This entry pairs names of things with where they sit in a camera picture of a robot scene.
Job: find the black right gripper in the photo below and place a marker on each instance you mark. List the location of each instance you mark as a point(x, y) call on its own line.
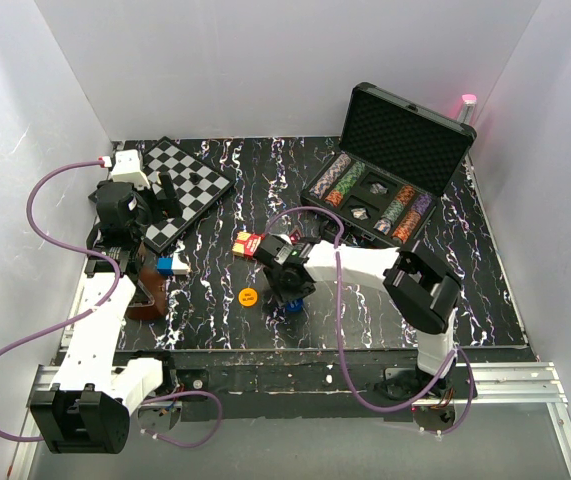
point(283, 294)

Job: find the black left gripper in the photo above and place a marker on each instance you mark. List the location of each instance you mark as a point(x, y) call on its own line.
point(170, 196)

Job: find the blue small blind button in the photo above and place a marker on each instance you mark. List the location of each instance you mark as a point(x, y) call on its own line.
point(294, 305)

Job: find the yellow big blind button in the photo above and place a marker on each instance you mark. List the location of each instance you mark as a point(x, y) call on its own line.
point(247, 297)

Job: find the black poker chip case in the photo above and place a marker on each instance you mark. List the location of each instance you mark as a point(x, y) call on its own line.
point(400, 143)

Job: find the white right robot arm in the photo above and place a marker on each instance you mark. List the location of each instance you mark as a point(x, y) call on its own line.
point(422, 287)

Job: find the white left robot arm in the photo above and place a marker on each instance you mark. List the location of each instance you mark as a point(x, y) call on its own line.
point(88, 405)

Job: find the red black triangle all-in button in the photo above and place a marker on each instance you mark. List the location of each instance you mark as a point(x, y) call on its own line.
point(295, 235)

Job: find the black silver chess board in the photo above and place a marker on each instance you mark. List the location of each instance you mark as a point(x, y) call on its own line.
point(195, 199)

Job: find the red yellow card deck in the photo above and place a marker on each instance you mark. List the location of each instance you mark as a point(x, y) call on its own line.
point(246, 244)

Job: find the blue white flat card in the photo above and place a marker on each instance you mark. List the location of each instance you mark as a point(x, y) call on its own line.
point(170, 266)

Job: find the blue beige chip stack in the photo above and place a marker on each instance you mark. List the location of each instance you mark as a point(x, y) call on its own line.
point(332, 173)

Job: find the orange chip stack left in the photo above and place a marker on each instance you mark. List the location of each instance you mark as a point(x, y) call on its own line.
point(334, 198)

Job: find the blue grey chip stack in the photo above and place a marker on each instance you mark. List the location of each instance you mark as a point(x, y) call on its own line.
point(383, 226)

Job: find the green grey chip stack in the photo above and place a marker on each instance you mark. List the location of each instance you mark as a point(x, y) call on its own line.
point(394, 210)

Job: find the orange black chip stack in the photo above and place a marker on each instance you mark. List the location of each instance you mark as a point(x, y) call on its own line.
point(404, 230)

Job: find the orange chip stack right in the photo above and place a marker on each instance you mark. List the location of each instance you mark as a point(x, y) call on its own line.
point(405, 194)

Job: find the purple chip stack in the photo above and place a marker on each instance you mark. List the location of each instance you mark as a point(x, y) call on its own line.
point(422, 204)

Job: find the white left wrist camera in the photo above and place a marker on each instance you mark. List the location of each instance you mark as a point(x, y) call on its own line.
point(128, 167)

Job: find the pink capped metal post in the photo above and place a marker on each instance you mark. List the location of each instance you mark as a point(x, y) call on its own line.
point(467, 108)

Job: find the aluminium front rail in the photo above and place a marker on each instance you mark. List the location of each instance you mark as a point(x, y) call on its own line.
point(517, 428)

